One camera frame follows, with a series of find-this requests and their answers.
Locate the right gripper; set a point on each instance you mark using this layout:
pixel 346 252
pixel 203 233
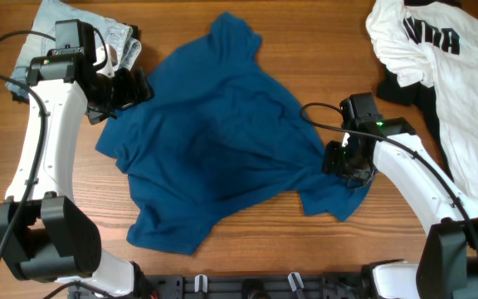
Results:
pixel 331 164

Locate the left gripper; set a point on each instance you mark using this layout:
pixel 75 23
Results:
pixel 96 113

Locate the dark blue t-shirt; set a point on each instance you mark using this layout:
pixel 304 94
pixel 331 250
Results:
pixel 220 135

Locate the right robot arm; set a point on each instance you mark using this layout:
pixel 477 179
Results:
pixel 448 267

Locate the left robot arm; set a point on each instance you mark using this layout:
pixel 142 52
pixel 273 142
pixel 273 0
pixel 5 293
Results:
pixel 44 236

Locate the folded black garment under jeans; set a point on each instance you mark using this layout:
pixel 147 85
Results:
pixel 122 37

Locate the folded light blue jeans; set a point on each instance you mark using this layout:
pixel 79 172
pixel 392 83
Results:
pixel 51 11

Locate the black garment under jersey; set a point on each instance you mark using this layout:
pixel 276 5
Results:
pixel 424 98

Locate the white jersey with black lettering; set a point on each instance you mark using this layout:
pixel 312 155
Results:
pixel 436 45

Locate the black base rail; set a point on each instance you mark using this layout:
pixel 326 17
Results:
pixel 329 285

